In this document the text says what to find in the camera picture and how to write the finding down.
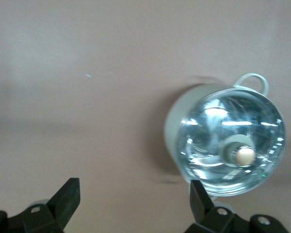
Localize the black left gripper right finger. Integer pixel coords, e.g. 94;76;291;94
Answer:
190;179;288;233

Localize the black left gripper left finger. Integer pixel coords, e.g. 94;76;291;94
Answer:
0;178;81;233

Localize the glass pot lid with knob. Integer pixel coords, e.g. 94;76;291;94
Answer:
177;87;286;197

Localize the pale grey steel cooking pot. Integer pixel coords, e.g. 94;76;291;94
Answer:
164;73;286;197

